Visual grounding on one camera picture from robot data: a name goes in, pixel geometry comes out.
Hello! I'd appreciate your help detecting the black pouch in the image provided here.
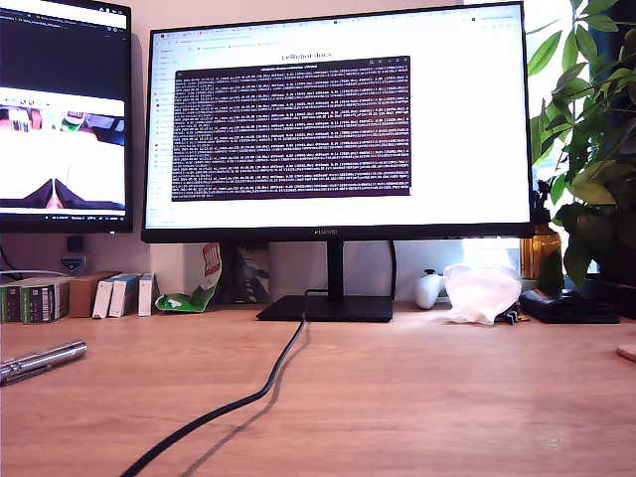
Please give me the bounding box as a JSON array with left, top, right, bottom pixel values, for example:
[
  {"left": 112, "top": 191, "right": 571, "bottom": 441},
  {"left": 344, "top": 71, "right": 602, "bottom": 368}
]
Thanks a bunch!
[{"left": 518, "top": 287, "right": 622, "bottom": 325}]

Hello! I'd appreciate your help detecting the amber glass bottle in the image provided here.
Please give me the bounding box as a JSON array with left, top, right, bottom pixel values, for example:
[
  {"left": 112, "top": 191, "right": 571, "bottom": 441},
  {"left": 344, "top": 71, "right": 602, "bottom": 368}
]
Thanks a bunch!
[{"left": 520, "top": 208, "right": 563, "bottom": 281}]

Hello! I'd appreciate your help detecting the black monitor with camera feeds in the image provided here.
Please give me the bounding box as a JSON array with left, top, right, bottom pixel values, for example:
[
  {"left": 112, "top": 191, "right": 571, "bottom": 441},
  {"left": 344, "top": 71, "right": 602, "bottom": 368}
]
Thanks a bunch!
[{"left": 0, "top": 0, "right": 134, "bottom": 235}]

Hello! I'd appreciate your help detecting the green and white snack bag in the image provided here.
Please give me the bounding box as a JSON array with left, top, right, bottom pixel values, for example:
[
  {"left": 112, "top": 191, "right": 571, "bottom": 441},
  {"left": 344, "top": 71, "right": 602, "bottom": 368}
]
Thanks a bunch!
[{"left": 154, "top": 241, "right": 224, "bottom": 314}]

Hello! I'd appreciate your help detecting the white game controller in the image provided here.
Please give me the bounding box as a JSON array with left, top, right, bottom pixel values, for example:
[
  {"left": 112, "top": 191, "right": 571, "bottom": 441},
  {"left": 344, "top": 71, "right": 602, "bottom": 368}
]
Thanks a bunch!
[{"left": 414, "top": 268, "right": 447, "bottom": 310}]

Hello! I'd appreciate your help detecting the small white box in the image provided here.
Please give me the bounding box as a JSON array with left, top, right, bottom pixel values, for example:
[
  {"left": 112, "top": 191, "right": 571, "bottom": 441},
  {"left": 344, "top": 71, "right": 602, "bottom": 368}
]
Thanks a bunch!
[
  {"left": 108, "top": 273, "right": 143, "bottom": 318},
  {"left": 91, "top": 278, "right": 116, "bottom": 320},
  {"left": 138, "top": 272, "right": 158, "bottom": 317}
]

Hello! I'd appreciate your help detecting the large black Huawei monitor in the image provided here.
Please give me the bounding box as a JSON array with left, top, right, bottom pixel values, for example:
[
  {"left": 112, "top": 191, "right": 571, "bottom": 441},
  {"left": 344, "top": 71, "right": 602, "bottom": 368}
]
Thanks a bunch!
[{"left": 140, "top": 1, "right": 537, "bottom": 323}]

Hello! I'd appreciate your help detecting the thin white cable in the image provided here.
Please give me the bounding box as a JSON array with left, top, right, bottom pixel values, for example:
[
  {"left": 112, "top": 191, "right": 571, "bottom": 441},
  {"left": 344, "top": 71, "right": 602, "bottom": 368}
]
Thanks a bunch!
[{"left": 0, "top": 268, "right": 70, "bottom": 280}]

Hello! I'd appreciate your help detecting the brown cardboard box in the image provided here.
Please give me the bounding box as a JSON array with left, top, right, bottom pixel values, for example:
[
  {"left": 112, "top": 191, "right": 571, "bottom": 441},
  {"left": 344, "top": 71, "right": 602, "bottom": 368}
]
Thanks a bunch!
[{"left": 68, "top": 270, "right": 123, "bottom": 319}]

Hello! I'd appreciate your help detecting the white crumpled plastic bag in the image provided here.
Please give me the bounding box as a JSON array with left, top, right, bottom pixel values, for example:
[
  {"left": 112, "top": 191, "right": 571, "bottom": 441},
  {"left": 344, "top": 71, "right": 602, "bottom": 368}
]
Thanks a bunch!
[{"left": 436, "top": 262, "right": 523, "bottom": 327}]

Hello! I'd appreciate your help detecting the metallic laser pointer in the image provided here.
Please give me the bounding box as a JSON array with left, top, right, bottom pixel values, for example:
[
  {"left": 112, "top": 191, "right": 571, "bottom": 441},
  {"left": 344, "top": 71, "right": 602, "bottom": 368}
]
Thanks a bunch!
[{"left": 0, "top": 340, "right": 88, "bottom": 388}]

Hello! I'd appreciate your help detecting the dark patterned carton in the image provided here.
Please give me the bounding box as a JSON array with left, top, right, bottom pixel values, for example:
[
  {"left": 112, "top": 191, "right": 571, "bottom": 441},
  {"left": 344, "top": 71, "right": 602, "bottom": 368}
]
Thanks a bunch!
[{"left": 235, "top": 241, "right": 272, "bottom": 303}]

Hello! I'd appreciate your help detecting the green leafy houseplant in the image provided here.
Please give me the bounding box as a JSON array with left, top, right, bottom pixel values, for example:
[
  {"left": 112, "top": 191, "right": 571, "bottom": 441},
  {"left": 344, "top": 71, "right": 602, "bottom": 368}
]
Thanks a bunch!
[{"left": 526, "top": 0, "right": 636, "bottom": 292}]

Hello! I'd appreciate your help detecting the thick black table cable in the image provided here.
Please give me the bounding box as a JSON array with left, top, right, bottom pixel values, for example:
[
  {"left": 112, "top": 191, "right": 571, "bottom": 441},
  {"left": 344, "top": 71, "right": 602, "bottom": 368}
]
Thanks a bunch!
[{"left": 118, "top": 287, "right": 329, "bottom": 477}]

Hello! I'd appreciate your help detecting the green printed box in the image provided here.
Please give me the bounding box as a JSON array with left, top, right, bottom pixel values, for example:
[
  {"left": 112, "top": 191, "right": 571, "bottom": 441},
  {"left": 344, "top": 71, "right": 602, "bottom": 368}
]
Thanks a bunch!
[
  {"left": 19, "top": 280, "right": 71, "bottom": 324},
  {"left": 0, "top": 284, "right": 23, "bottom": 324}
]

